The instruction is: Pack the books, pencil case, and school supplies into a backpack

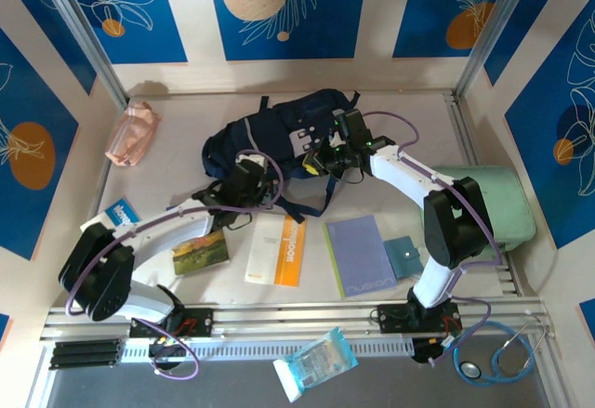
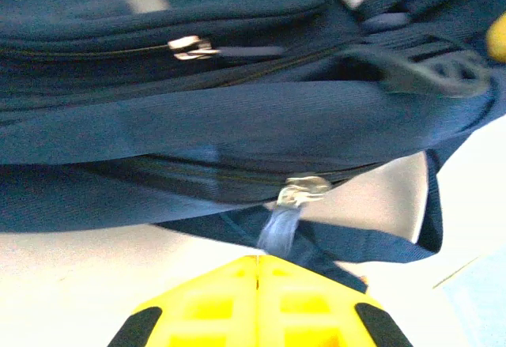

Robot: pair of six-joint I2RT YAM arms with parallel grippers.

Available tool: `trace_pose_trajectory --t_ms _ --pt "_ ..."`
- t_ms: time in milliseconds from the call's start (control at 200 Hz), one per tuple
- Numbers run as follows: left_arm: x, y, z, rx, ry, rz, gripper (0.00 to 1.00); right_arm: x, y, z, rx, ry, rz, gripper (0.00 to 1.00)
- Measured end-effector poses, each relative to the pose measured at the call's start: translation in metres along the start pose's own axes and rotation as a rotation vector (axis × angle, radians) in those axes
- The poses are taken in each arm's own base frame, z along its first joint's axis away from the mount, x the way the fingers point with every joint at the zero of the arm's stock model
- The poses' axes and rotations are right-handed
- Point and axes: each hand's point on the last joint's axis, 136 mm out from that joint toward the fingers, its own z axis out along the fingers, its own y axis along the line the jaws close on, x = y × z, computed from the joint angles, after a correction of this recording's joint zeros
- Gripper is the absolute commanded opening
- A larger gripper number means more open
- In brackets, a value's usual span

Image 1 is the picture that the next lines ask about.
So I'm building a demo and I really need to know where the navy blue backpack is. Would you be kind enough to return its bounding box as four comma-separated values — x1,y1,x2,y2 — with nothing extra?
201,87,373,228

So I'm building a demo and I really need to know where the landscape cover book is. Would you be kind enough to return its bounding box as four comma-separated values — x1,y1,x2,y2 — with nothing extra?
170,229,232,277

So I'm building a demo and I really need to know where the blue and white notebook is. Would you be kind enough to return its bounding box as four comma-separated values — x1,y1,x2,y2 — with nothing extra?
79,198,143,235

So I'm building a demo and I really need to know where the orange and white notebook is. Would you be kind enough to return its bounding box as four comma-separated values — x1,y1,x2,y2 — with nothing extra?
245,214,309,288

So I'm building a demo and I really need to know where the purple notebook green spine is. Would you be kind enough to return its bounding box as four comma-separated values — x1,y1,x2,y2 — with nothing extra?
323,215,399,298

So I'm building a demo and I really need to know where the mint green zip case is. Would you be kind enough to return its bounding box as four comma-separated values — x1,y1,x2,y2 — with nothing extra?
420,165,536,254

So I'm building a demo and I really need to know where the blue wet wipes pack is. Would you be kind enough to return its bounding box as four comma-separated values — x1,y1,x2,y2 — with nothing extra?
272,326,360,403

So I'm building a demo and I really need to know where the pink transparent pouch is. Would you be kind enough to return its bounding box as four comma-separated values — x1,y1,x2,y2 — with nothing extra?
104,99,163,168

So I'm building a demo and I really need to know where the teal snap card wallet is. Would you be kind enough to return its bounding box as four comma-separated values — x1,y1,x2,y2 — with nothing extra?
382,235,425,280

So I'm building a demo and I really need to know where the black ribbed bar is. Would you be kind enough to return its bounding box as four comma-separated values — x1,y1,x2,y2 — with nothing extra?
48,338,125,371

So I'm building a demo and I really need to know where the blue stethoscope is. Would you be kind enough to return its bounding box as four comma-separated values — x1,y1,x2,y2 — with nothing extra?
453,319,549,387

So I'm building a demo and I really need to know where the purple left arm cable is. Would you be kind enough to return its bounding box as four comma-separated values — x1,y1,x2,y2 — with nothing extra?
67,149,287,381

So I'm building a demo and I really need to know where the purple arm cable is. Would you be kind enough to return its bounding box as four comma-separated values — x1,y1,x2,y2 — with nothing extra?
360,110,506,367
67,149,287,381

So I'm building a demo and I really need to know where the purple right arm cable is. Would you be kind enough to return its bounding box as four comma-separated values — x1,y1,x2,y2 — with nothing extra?
360,110,506,367

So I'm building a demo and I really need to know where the aluminium side rail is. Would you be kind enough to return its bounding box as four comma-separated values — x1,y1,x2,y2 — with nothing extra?
443,93,522,297

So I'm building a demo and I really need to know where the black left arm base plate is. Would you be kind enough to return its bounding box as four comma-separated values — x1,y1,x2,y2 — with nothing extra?
128,308,214,339

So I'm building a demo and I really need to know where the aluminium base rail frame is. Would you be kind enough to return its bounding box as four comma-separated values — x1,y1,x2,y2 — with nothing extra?
39,298,557,349

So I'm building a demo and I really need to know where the white slotted cable duct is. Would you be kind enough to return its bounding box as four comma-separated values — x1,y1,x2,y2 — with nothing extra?
120,336,415,365

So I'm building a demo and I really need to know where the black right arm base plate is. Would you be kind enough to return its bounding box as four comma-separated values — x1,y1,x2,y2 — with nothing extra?
377,302,464,335

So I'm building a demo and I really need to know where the aluminium frame post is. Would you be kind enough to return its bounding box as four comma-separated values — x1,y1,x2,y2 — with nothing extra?
32,0,129,107
457,0,536,98

